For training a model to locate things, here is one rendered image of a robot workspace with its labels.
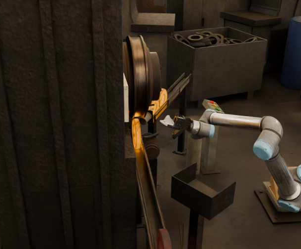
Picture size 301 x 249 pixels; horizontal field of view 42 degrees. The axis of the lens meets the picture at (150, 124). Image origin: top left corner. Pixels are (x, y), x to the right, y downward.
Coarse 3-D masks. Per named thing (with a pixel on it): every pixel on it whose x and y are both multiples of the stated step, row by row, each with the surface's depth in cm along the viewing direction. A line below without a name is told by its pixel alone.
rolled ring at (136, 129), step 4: (132, 120) 241; (136, 120) 234; (132, 124) 243; (136, 124) 231; (132, 128) 244; (136, 128) 230; (140, 128) 231; (132, 132) 246; (136, 132) 230; (140, 132) 230; (136, 136) 230; (140, 136) 230; (136, 140) 230; (140, 140) 231; (136, 144) 232; (140, 144) 233; (136, 148) 237
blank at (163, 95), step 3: (162, 90) 293; (165, 90) 298; (162, 93) 294; (165, 93) 299; (159, 96) 291; (162, 96) 301; (165, 96) 301; (159, 99) 291; (162, 99) 301; (165, 99) 302; (159, 102) 292; (162, 102) 299; (159, 105) 293
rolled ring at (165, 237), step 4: (164, 228) 165; (160, 232) 160; (164, 232) 160; (160, 236) 160; (164, 236) 158; (168, 236) 158; (160, 240) 168; (164, 240) 156; (168, 240) 156; (160, 244) 168; (164, 244) 155; (168, 244) 155; (160, 248) 169; (164, 248) 154; (168, 248) 155
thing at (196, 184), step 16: (176, 176) 206; (192, 176) 217; (176, 192) 204; (192, 192) 195; (208, 192) 211; (224, 192) 194; (192, 208) 199; (208, 208) 190; (224, 208) 200; (192, 224) 214; (192, 240) 218
